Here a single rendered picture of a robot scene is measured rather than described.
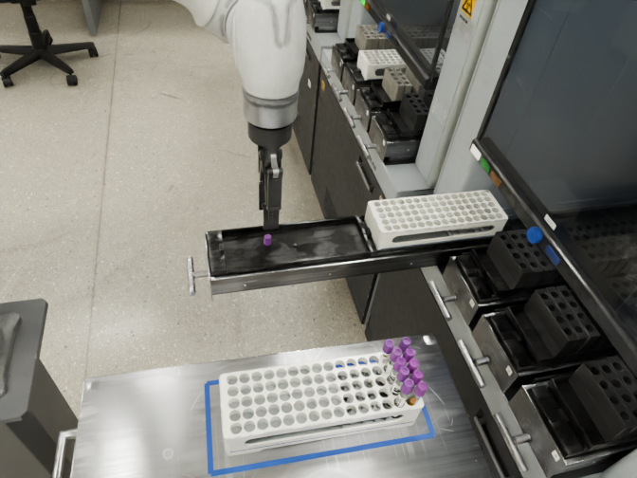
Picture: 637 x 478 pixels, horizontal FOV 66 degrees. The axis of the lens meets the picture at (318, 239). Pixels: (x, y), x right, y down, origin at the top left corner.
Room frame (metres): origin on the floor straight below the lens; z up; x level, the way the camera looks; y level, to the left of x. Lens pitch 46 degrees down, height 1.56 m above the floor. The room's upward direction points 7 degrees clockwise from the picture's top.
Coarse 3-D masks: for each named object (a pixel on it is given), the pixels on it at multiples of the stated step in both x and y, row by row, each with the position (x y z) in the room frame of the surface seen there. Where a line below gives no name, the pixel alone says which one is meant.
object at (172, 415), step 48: (432, 336) 0.51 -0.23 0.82; (96, 384) 0.34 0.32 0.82; (144, 384) 0.35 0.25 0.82; (192, 384) 0.36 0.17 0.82; (432, 384) 0.41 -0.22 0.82; (96, 432) 0.27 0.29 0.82; (144, 432) 0.28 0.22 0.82; (192, 432) 0.29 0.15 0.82; (384, 432) 0.32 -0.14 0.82; (432, 432) 0.33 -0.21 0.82
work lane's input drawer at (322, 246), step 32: (288, 224) 0.76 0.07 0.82; (320, 224) 0.78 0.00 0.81; (352, 224) 0.80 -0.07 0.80; (224, 256) 0.64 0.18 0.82; (256, 256) 0.66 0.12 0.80; (288, 256) 0.68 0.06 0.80; (320, 256) 0.69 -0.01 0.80; (352, 256) 0.69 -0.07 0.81; (384, 256) 0.71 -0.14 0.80; (416, 256) 0.73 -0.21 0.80; (448, 256) 0.75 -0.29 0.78; (192, 288) 0.60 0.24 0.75; (224, 288) 0.59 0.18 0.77; (256, 288) 0.62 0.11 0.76
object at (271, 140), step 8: (248, 128) 0.69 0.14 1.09; (256, 128) 0.68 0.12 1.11; (264, 128) 0.68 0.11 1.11; (280, 128) 0.68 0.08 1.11; (288, 128) 0.69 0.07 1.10; (248, 136) 0.69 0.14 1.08; (256, 136) 0.68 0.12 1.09; (264, 136) 0.67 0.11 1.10; (272, 136) 0.67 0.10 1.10; (280, 136) 0.68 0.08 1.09; (288, 136) 0.69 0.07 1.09; (264, 144) 0.67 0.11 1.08; (272, 144) 0.67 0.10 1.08; (280, 144) 0.68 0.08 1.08; (264, 152) 0.69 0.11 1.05; (272, 152) 0.67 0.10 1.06; (264, 160) 0.69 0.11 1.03
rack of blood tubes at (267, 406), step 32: (224, 384) 0.34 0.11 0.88; (256, 384) 0.35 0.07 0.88; (288, 384) 0.35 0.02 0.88; (320, 384) 0.36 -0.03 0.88; (352, 384) 0.37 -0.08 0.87; (384, 384) 0.38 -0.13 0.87; (224, 416) 0.29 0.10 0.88; (256, 416) 0.30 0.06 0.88; (288, 416) 0.30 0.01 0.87; (320, 416) 0.31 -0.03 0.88; (352, 416) 0.31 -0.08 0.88; (384, 416) 0.32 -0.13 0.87; (416, 416) 0.34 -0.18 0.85
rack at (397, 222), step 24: (480, 192) 0.89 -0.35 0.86; (384, 216) 0.77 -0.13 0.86; (408, 216) 0.78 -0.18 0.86; (432, 216) 0.79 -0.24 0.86; (456, 216) 0.79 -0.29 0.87; (480, 216) 0.80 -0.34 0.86; (504, 216) 0.81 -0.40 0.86; (384, 240) 0.72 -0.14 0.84; (408, 240) 0.76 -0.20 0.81; (432, 240) 0.75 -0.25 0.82; (456, 240) 0.77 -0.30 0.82
